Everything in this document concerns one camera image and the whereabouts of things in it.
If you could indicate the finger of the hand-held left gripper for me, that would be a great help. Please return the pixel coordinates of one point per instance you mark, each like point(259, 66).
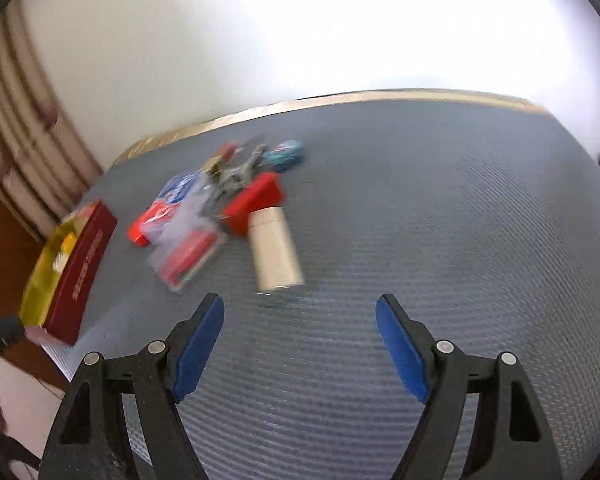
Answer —
point(0, 332)

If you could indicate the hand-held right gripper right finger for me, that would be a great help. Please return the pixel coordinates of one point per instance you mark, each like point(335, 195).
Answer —
point(402, 350)

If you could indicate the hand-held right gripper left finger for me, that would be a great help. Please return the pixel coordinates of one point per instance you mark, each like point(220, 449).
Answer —
point(200, 350)

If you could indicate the clear package with red item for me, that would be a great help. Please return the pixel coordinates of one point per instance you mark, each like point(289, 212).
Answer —
point(185, 255)

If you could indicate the red box with yellow inside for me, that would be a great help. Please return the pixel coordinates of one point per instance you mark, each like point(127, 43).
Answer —
point(85, 265)

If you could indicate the white cylinder tube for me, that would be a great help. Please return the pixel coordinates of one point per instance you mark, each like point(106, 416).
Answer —
point(275, 250)

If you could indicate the red card pack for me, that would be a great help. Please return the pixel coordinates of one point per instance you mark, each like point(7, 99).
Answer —
point(147, 222)

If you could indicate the red rectangular block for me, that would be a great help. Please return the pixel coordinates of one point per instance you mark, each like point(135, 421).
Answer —
point(252, 200)

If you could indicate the blue card pack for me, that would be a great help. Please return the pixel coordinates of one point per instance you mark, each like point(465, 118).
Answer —
point(180, 187)

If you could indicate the grey metal clamp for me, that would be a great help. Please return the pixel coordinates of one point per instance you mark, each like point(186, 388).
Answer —
point(232, 177)

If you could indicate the small gold object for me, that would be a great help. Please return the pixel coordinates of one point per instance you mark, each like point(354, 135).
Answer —
point(211, 166)

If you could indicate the small red object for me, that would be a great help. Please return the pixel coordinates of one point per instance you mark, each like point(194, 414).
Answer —
point(226, 150)

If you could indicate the grey honeycomb mat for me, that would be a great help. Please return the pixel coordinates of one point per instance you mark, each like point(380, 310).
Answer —
point(405, 210)

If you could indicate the beige patterned curtain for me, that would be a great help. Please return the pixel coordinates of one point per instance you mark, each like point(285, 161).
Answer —
point(20, 135)

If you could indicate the gold table cover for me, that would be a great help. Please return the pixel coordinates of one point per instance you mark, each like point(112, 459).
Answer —
point(430, 96)

